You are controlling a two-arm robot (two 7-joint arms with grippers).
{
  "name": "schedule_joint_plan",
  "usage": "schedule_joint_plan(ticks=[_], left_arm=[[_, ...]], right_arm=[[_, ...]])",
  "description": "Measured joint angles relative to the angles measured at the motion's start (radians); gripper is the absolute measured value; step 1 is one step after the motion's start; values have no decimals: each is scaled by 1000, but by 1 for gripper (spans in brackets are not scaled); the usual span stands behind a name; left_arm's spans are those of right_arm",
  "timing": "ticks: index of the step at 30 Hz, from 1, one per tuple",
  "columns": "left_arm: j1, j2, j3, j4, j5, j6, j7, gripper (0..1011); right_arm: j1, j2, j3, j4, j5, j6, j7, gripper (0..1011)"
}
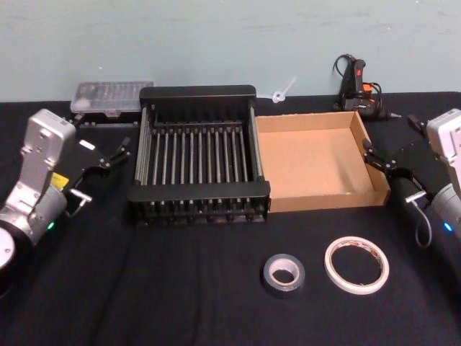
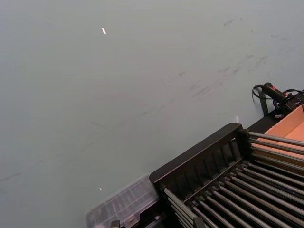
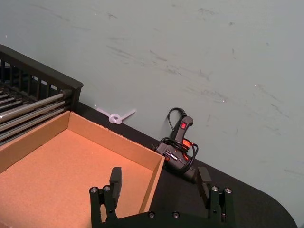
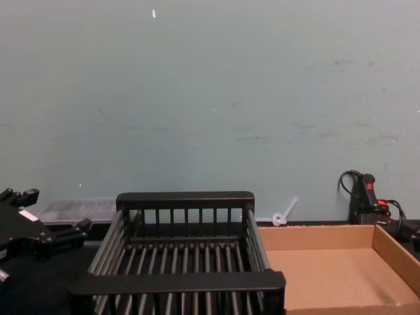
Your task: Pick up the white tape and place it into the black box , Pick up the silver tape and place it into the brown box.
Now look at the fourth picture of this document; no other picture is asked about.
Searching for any clear plastic case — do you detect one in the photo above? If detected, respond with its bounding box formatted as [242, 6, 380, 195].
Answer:
[34, 197, 117, 227]

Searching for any black corded tool red switch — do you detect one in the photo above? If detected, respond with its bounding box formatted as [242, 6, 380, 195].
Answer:
[337, 169, 408, 238]

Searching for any shallow brown cardboard tray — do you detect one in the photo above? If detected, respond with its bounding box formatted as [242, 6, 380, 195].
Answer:
[257, 224, 420, 315]

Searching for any white three-armed plastic piece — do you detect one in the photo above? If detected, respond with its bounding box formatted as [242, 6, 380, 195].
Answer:
[255, 196, 299, 228]

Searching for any black rack with steel bars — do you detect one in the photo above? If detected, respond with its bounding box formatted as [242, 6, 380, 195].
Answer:
[67, 190, 287, 315]

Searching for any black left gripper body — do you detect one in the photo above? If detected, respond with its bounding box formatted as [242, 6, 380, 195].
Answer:
[0, 200, 54, 264]

